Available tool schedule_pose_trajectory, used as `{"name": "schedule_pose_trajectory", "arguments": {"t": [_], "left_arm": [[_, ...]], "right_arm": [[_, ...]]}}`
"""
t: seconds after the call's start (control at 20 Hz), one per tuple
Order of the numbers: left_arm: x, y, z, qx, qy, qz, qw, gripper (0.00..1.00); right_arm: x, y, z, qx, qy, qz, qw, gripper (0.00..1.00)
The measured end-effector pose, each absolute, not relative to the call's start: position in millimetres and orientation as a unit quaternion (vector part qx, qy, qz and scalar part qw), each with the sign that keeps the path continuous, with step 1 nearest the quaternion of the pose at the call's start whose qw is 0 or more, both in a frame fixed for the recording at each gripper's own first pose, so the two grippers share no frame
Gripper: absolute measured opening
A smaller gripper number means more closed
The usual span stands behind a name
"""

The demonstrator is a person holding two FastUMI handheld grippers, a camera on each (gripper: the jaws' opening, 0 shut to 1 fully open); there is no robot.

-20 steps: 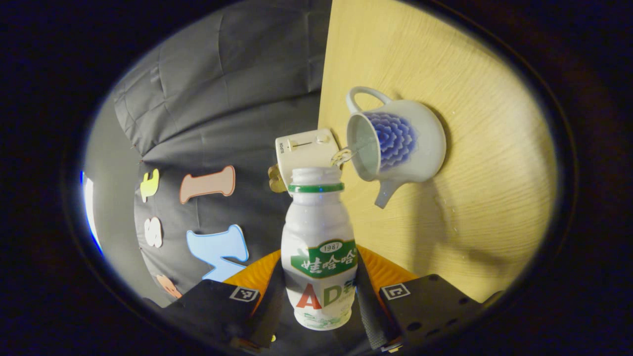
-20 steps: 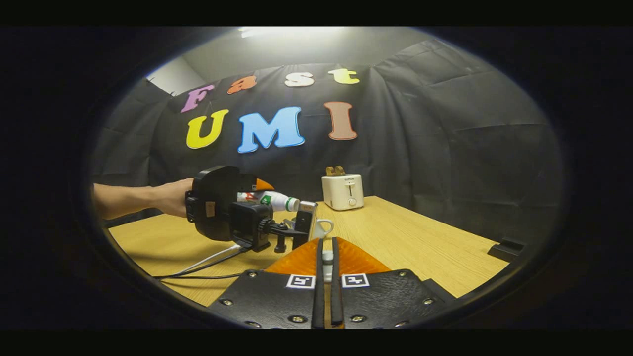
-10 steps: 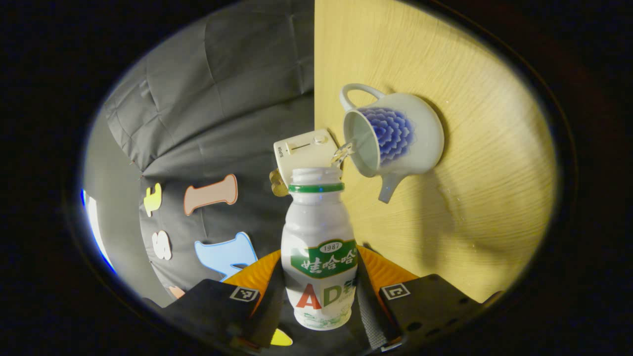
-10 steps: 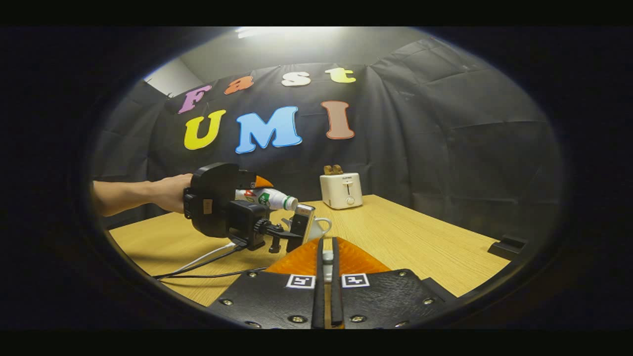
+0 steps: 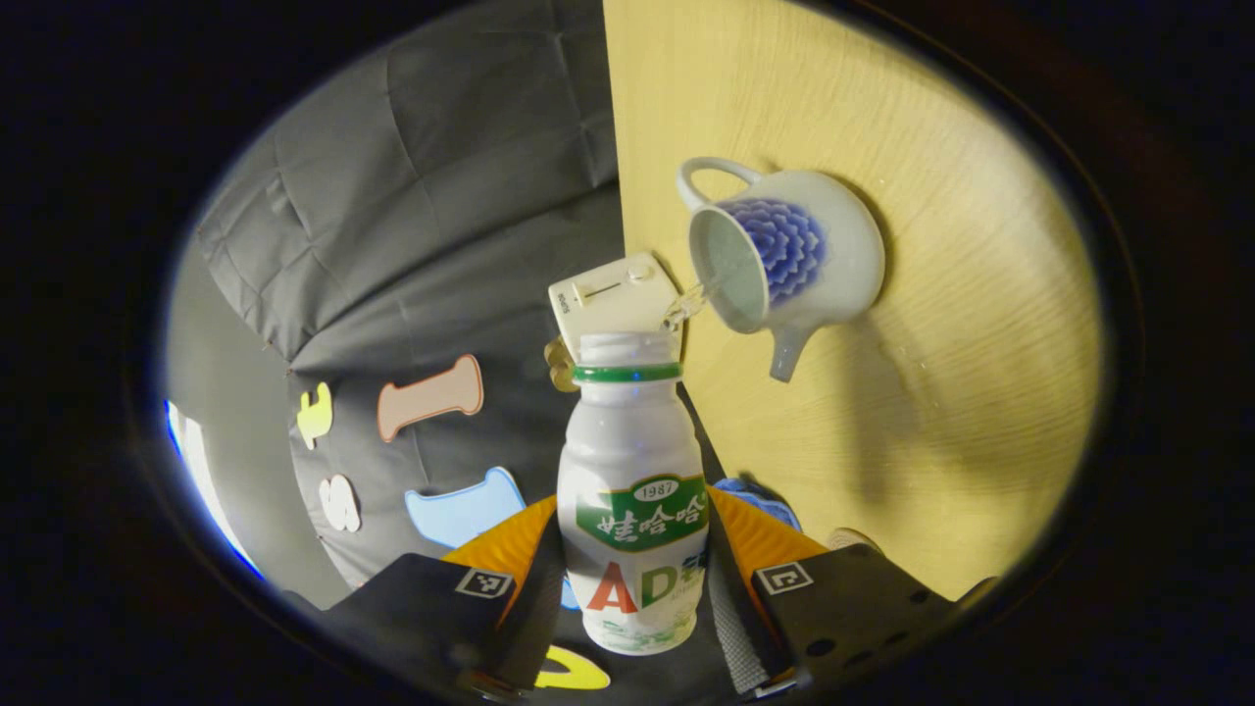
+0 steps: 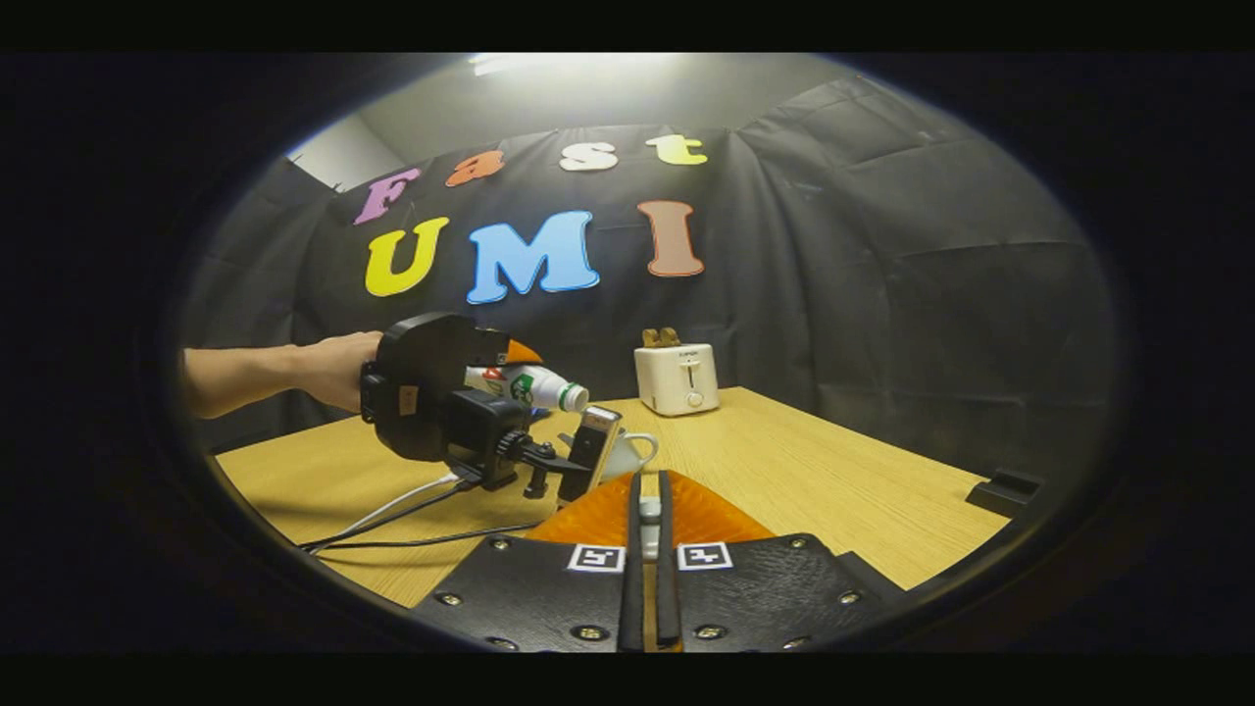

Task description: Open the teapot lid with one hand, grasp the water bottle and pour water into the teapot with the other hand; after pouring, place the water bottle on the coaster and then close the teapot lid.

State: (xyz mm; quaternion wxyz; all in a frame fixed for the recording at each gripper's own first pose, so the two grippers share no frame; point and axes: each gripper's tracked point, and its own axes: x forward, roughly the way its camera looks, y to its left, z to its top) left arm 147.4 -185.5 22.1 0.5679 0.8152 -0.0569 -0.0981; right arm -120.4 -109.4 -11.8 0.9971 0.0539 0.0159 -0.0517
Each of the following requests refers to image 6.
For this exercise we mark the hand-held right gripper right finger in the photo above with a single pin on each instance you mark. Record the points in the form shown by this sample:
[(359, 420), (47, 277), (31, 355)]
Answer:
[(667, 588)]

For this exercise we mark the white ceramic teacup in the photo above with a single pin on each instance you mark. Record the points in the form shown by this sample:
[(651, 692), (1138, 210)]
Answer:
[(637, 453)]

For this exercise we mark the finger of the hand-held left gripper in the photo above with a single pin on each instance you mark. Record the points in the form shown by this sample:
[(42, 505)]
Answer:
[(522, 353)]

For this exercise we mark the white water bottle green label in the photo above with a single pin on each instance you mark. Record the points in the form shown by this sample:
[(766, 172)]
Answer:
[(534, 385)]

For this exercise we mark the black block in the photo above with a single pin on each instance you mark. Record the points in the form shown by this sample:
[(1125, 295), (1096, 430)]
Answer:
[(1005, 492)]

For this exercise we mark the white toaster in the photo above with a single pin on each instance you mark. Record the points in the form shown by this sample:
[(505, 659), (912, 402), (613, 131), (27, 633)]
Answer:
[(675, 378)]

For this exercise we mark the black backdrop cloth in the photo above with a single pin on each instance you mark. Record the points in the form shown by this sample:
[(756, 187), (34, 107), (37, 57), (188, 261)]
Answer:
[(833, 294)]

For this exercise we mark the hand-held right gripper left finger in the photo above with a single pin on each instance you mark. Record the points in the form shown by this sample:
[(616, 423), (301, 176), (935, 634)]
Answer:
[(632, 588)]

